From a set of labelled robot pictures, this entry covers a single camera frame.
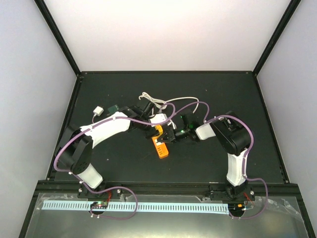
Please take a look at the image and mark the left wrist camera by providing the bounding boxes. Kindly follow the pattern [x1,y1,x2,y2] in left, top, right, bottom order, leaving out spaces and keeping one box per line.
[149,113,167,126]

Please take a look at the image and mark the light blue cable duct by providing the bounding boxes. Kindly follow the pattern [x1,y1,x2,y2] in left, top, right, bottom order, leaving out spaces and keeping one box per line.
[42,200,229,215]

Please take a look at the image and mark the white usb charger plug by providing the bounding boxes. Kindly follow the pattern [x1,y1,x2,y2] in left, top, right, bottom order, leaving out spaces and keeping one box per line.
[93,106,104,117]

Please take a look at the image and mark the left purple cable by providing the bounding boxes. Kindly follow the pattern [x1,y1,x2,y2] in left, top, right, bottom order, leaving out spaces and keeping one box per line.
[53,103,176,220]

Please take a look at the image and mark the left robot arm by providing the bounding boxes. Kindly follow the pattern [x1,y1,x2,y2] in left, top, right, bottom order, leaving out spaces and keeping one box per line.
[53,99,155,198]

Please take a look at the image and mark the green cube socket adapter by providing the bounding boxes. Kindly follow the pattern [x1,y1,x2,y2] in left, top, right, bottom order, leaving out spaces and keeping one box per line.
[107,105,119,115]

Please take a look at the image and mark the yellow cube socket adapter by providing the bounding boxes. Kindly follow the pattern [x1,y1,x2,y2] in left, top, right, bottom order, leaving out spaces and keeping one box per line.
[154,125,163,136]

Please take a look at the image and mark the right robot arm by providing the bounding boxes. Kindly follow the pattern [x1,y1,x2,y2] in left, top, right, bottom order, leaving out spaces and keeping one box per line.
[152,110,254,200]

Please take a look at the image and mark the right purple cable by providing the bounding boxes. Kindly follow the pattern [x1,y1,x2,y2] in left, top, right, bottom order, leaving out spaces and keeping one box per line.
[168,101,269,221]

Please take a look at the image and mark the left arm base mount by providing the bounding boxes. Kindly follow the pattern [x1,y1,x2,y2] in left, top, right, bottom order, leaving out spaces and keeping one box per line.
[77,182,112,200]

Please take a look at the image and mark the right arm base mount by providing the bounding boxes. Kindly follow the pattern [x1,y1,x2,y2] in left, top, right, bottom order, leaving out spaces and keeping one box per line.
[207,183,255,202]

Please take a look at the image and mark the white power cord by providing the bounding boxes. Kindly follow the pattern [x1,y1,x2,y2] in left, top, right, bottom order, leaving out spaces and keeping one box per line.
[138,92,200,114]

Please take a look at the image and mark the black aluminium frame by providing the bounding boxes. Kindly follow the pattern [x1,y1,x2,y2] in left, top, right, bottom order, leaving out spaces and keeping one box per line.
[19,0,317,238]

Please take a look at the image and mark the orange power strip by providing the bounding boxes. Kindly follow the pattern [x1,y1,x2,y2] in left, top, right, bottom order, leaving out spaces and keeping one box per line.
[152,136,169,159]

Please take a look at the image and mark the purple cable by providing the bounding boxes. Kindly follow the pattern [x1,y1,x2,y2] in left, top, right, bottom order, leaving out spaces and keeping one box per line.
[168,101,269,221]
[53,103,176,220]

